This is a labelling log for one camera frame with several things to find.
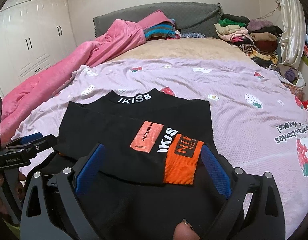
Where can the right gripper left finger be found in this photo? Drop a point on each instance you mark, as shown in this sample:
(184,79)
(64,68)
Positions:
(51,208)

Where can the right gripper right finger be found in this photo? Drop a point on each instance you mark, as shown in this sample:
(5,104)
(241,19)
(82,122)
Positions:
(252,209)

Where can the black orange-cuffed sweater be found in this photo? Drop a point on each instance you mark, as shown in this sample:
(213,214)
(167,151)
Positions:
(151,174)

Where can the bag of clothes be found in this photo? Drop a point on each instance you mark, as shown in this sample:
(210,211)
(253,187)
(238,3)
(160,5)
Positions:
(288,75)

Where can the colourful folded clothes pile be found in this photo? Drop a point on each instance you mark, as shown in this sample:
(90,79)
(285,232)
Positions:
(257,39)

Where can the striped folded clothes stack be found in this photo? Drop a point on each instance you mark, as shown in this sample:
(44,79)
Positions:
(163,30)

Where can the person's left hand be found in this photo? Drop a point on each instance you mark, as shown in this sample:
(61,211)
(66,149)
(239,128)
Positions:
(11,193)

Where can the person's right hand thumb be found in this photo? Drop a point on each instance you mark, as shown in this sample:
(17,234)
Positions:
(184,231)

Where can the lilac strawberry print blanket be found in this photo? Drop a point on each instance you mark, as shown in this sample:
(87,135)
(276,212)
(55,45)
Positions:
(258,124)

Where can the white wardrobe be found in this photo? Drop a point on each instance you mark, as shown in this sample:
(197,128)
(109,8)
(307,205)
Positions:
(34,35)

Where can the pink plush quilt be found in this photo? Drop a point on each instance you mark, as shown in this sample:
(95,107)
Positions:
(121,37)

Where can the beige bed sheet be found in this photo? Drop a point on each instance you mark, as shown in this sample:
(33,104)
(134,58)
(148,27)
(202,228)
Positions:
(186,48)

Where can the cream satin curtain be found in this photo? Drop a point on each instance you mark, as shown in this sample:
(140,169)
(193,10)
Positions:
(293,38)

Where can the grey headboard cover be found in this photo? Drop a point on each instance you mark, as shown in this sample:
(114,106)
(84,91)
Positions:
(190,17)

